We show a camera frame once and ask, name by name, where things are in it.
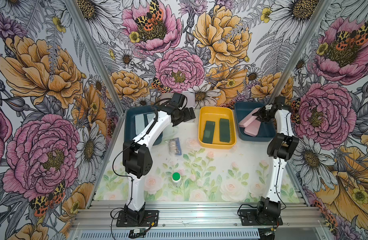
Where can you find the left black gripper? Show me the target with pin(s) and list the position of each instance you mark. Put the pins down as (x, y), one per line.
(187, 117)

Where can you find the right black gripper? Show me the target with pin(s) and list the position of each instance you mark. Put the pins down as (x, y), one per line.
(260, 113)

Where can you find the pink pencil case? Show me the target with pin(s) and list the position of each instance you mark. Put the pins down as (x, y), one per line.
(250, 120)
(253, 128)

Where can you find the silver metal first-aid case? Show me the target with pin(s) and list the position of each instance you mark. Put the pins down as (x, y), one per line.
(188, 97)

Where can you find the light blue pencil case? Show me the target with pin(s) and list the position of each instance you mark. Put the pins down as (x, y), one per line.
(150, 117)
(139, 123)

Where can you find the dark green pencil case slanted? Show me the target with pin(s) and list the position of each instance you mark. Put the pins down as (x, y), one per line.
(208, 132)

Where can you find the dark green pencil case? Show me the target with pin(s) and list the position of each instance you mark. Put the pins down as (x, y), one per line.
(224, 130)

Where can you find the yellow storage tray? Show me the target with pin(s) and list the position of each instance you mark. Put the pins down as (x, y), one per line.
(210, 113)

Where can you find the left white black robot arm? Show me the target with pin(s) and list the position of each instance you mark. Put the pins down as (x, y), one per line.
(137, 158)

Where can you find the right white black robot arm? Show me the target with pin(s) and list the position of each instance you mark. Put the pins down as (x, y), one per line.
(281, 149)

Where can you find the small clear packet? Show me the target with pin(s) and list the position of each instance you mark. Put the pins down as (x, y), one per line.
(175, 147)

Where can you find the green cap white bottle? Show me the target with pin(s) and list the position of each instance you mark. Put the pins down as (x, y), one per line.
(177, 179)

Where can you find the floral table mat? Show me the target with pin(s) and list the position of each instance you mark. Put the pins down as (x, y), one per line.
(207, 175)

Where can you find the small green circuit board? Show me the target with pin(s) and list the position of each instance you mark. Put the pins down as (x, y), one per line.
(136, 233)

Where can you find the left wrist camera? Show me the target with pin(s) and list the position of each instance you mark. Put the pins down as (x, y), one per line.
(178, 100)

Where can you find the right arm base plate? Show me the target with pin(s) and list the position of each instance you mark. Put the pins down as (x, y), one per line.
(250, 217)

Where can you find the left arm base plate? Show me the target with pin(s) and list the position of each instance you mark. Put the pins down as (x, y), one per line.
(144, 218)

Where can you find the aluminium front rail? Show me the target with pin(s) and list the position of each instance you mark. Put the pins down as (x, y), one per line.
(193, 215)

